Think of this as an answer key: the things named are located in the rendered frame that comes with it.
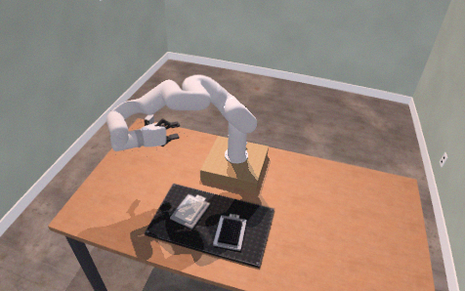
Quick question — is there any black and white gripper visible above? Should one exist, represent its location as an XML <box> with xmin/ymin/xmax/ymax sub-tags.
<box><xmin>141</xmin><ymin>118</ymin><xmax>180</xmax><ymax>147</ymax></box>

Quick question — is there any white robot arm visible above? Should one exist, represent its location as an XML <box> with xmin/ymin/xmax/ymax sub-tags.
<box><xmin>106</xmin><ymin>75</ymin><xmax>257</xmax><ymax>163</ymax></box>

